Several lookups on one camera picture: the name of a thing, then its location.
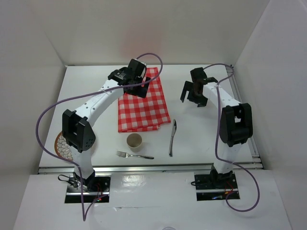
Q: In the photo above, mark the silver knife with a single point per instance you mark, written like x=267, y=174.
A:
x=174, y=128

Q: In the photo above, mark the front aluminium rail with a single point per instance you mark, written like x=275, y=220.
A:
x=131, y=169

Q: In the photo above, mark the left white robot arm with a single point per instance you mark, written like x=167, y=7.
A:
x=77, y=125

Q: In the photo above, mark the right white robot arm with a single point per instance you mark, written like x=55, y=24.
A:
x=234, y=120

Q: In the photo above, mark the silver fork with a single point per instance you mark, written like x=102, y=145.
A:
x=126, y=155

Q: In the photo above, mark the beige paper cup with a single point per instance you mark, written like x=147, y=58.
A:
x=134, y=142

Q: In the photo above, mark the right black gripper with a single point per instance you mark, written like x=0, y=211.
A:
x=202, y=101

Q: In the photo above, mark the right side aluminium rail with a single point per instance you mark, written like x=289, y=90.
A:
x=245, y=127

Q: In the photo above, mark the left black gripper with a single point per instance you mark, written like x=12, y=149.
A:
x=139, y=91

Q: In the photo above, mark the floral patterned plate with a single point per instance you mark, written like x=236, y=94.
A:
x=61, y=148

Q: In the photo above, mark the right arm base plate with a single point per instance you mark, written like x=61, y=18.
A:
x=207, y=190

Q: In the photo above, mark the red white checkered cloth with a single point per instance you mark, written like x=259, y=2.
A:
x=137, y=114

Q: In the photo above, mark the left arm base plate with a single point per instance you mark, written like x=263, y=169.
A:
x=99, y=188

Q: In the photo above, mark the aluminium rail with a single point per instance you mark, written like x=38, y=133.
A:
x=131, y=169
x=245, y=127

